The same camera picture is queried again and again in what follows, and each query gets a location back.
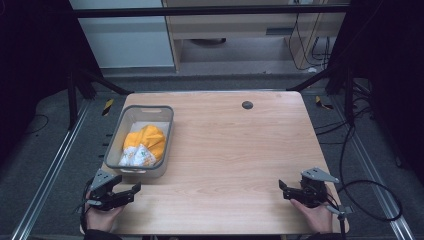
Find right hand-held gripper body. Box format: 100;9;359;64
299;167;354;216

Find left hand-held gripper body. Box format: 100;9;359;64
84;168;125;212

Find yellow and white garment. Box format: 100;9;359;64
118;124;167;168

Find grey plastic basket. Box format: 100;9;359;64
103;104;175;179

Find person's left hand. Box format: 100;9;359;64
84;191;126;233

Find person's right hand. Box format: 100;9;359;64
289;184;334;234

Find black and yellow tape strip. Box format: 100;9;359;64
101;98;115;117
314;95;334;111

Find black metal stand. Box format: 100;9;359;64
66;64;135;132
285;61;356;126

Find dark curtain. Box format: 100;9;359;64
324;0;424;186
0;0;103;168

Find white cabinet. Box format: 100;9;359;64
69;0;176;70

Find light wooden desk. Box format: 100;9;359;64
161;0;349;73

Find black horizontal bar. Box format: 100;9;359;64
72;3;350;19

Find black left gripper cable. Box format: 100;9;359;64
78;178;95;234

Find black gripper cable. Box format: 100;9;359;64
78;178;95;234
328;124;404;223

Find aluminium floor rail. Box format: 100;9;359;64
331;95;416;240
10;99;92;240

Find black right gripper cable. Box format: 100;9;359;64
328;124;404;223

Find bundle of black floor cables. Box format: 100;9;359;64
313;79;376;146

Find thin black floor cable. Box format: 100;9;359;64
23;114;50;136

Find black cables under desk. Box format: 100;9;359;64
288;1;332;72

